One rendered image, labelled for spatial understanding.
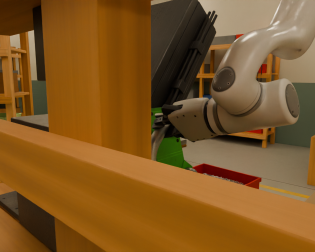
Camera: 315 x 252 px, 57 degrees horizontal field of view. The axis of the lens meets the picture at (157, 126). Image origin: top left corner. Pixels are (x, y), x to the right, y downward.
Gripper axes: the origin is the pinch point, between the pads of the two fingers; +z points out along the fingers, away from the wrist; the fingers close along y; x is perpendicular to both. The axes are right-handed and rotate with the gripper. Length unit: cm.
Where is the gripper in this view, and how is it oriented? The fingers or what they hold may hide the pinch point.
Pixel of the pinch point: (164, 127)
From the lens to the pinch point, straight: 73.5
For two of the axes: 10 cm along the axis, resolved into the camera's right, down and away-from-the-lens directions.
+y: -6.2, -6.2, -4.8
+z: -7.0, 1.5, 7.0
